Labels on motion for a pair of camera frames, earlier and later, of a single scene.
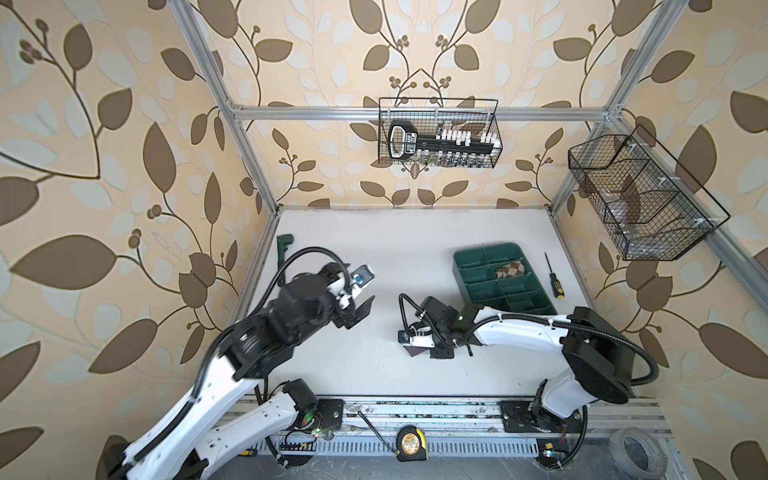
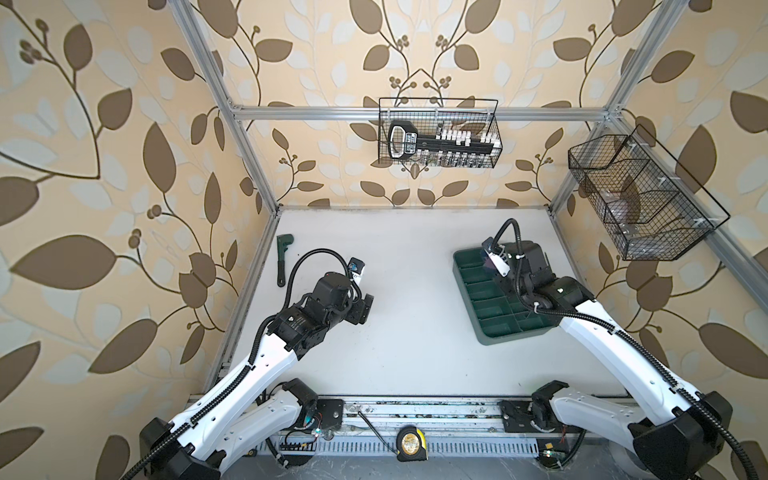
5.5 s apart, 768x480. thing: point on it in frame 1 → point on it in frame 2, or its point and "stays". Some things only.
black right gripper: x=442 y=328 → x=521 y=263
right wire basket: x=652 y=207 stays
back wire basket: x=439 y=133 stays
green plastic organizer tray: x=501 y=276 stays
